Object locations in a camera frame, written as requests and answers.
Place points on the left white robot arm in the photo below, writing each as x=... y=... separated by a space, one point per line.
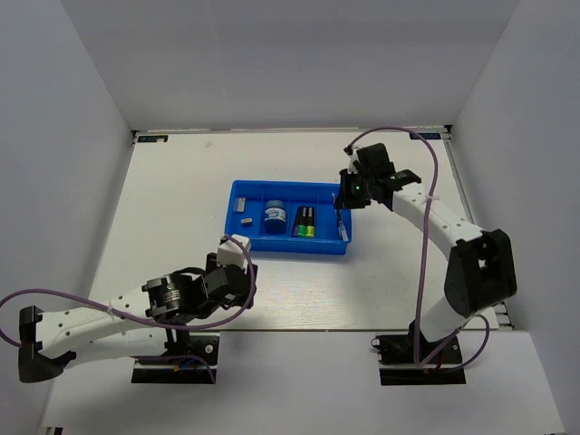
x=152 y=322

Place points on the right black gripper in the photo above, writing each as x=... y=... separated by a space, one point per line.
x=345 y=200

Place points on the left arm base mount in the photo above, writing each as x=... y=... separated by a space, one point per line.
x=191 y=360

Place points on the green black highlighter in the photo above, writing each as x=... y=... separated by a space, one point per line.
x=301 y=221

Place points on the right table corner label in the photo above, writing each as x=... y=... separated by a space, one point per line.
x=425 y=135

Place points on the yellow black highlighter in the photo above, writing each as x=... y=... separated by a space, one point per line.
x=310 y=223

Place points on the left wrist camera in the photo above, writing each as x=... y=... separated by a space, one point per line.
x=230 y=254

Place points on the left table corner label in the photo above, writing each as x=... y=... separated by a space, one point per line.
x=153 y=139

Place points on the blue correction tape roll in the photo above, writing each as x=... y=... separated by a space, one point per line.
x=275 y=217

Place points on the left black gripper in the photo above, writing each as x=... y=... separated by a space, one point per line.
x=211 y=263

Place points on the blue plastic divided tray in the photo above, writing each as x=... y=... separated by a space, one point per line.
x=295 y=194

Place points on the table corner label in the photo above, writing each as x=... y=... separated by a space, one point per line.
x=425 y=135
x=153 y=139

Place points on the white eraser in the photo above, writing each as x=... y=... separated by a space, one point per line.
x=240 y=205

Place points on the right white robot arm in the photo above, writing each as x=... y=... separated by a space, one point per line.
x=480 y=271

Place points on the green pen refill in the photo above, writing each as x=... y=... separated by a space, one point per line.
x=342 y=231

